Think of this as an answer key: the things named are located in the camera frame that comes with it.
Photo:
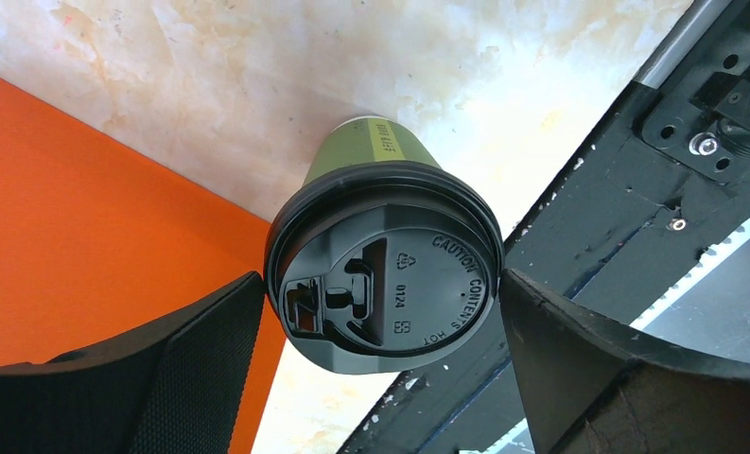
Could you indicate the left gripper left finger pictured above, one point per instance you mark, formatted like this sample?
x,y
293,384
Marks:
x,y
172,385

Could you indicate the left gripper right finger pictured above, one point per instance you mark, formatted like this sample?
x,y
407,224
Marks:
x,y
589,384

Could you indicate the orange paper bag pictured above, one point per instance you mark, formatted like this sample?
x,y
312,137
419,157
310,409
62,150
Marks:
x,y
96,239

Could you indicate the green paper cup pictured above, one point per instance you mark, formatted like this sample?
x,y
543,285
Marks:
x,y
364,140

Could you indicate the white toothed cable rail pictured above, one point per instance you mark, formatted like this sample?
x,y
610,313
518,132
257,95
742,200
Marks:
x,y
708,309

